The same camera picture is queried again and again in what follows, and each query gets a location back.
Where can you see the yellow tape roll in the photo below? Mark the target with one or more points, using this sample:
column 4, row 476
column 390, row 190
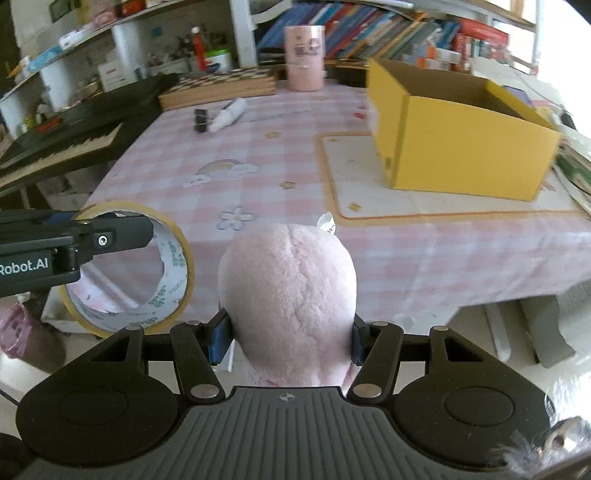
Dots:
column 175, row 277

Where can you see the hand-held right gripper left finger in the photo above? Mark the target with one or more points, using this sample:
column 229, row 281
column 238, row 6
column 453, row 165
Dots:
column 219, row 341

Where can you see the black binder clip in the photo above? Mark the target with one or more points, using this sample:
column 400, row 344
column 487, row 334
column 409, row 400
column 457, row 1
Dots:
column 202, row 121

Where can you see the wooden chess board box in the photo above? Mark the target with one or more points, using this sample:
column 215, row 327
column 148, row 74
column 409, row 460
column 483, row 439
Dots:
column 217, row 87

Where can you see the grey fur sleeve trim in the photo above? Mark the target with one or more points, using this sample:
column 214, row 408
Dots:
column 521, row 454

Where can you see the red game box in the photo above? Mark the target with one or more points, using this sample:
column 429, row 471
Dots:
column 485, row 32

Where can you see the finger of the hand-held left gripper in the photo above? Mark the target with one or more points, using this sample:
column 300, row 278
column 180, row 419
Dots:
column 55, row 218
column 120, row 233

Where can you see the pink plush toy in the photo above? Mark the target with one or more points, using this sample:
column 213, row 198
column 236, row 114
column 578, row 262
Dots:
column 286, row 300

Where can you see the red bottle with white cap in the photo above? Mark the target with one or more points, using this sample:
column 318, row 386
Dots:
column 198, row 48

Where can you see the black electronic keyboard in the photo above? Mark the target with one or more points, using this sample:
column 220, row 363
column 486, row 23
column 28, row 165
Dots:
column 83, row 124

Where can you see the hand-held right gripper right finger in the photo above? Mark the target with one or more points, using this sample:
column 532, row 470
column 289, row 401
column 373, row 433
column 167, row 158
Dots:
column 356, row 344

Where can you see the white bookshelf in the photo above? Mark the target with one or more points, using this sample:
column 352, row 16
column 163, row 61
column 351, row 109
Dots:
column 244, row 32

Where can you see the yellow cardboard box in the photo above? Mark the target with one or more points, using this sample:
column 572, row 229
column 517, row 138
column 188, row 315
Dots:
column 461, row 152

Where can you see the pen holder with brushes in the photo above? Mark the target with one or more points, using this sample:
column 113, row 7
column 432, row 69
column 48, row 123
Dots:
column 171, row 57

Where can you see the white corner shelf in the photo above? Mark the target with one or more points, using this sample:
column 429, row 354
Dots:
column 124, row 41

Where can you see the light blue flat box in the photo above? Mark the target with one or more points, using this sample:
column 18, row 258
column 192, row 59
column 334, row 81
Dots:
column 45, row 56

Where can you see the pink cylindrical container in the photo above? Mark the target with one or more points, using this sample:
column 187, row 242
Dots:
column 304, row 60

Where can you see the orange and white carton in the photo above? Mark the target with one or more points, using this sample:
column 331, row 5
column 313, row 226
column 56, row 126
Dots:
column 438, row 51
column 427, row 60

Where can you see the row of colourful books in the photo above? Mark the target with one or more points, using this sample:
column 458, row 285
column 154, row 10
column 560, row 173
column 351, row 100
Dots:
column 360, row 32

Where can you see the brown case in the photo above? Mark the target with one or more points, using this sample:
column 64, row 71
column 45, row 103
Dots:
column 346, row 74

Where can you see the white tub green lid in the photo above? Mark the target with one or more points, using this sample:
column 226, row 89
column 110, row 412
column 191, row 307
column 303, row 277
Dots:
column 218, row 60

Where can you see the small white bottle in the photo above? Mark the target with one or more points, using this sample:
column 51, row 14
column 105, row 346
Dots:
column 228, row 114

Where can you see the stack of white papers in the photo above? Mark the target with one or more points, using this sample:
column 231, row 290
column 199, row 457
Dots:
column 508, row 74

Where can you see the white box red label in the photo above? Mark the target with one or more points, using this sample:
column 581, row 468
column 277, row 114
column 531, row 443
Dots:
column 111, row 76

